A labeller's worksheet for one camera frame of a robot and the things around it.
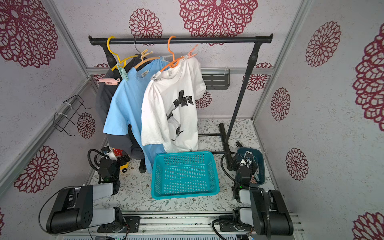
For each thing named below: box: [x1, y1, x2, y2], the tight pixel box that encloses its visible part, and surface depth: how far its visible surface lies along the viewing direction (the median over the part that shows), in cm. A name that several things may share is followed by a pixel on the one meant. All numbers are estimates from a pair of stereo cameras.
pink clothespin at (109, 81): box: [98, 78, 121, 85], surface depth 54 cm
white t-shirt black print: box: [141, 56, 207, 153], surface depth 72 cm
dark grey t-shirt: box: [96, 53, 150, 160], surface depth 57 cm
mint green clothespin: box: [116, 62, 129, 81], surface depth 51 cm
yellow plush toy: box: [113, 148, 131, 173], surface depth 83 cm
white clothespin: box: [152, 70, 162, 82], surface depth 56 cm
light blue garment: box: [103, 57, 169, 174], surface depth 58 cm
